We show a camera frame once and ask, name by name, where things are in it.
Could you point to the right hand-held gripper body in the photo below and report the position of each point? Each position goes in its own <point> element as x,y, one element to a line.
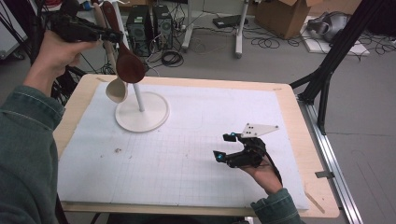
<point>249,158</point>

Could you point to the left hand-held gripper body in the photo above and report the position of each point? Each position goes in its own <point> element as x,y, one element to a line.
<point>74,29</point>

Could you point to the dark brown wooden spoon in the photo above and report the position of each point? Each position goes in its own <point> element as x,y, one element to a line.
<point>130,67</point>

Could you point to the light wooden spoon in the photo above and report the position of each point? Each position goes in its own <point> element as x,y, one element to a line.
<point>116,91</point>

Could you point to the white hook stand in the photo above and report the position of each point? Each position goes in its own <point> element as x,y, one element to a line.
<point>141,119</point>

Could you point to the person's right hand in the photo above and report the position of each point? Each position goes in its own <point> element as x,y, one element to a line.
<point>267,179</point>

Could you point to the person's left hand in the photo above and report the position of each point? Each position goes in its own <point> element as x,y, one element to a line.
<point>53,59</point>

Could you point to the black computer tower green sticker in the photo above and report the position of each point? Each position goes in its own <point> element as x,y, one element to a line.
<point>140,25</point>

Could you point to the white grid mat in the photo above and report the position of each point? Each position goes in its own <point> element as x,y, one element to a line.
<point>186,174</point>

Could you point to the grey cabinet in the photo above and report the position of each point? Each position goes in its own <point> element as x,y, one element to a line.
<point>9,37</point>

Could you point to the thin wooden stick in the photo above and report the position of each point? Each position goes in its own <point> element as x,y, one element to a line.
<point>314,202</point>

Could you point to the white desk leg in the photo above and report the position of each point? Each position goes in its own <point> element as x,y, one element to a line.
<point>239,40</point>
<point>188,34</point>

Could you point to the black flat device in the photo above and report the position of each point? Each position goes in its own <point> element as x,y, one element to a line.
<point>229,21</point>

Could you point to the white foam board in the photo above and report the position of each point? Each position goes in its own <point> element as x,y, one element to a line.
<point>317,46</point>

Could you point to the brown cardboard box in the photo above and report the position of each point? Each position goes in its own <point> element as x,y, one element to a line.
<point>280,18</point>
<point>336,6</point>

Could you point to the grey plastic device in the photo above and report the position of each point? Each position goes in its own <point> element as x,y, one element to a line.
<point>334,25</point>

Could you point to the black frame stand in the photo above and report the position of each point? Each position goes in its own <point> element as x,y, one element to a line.
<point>25,12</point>
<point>344,46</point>

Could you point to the grey metal bracket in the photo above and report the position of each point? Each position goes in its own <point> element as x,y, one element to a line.
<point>325,174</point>

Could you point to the aluminium rail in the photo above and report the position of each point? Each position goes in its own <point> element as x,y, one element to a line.
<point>337,186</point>

